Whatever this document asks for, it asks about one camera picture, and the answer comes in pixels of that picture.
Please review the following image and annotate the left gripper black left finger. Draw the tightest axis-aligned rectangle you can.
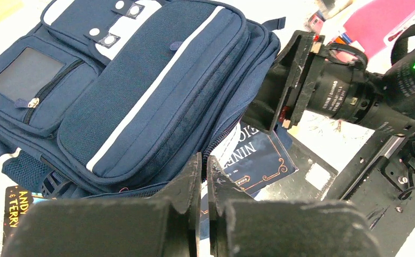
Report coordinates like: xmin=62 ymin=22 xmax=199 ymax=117
xmin=2 ymin=154 xmax=202 ymax=256

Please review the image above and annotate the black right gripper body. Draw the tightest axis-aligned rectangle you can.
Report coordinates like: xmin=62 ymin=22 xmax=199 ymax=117
xmin=273 ymin=30 xmax=367 ymax=129

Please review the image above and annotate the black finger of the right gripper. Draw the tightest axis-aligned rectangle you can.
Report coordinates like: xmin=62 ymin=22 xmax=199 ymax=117
xmin=242 ymin=64 xmax=289 ymax=134

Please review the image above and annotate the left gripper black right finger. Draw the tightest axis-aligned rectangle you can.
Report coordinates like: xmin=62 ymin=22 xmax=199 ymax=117
xmin=206 ymin=156 xmax=381 ymax=256

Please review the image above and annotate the dark blue hardcover book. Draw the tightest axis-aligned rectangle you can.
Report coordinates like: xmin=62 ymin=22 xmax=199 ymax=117
xmin=198 ymin=120 xmax=298 ymax=242

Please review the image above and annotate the black notebook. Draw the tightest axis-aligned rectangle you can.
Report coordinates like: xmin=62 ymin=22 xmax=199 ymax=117
xmin=255 ymin=135 xmax=339 ymax=201

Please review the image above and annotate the navy blue student backpack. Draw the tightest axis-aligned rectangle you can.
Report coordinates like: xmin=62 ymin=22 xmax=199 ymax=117
xmin=0 ymin=1 xmax=286 ymax=198

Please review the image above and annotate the colourful treehouse storey book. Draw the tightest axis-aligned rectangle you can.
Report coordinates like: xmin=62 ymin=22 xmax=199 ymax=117
xmin=2 ymin=185 xmax=47 ymax=246

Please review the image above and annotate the pink box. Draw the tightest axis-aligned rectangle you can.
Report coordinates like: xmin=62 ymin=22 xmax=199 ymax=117
xmin=340 ymin=0 xmax=415 ymax=58

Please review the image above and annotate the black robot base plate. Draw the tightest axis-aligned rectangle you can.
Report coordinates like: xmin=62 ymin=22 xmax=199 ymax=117
xmin=326 ymin=133 xmax=415 ymax=256

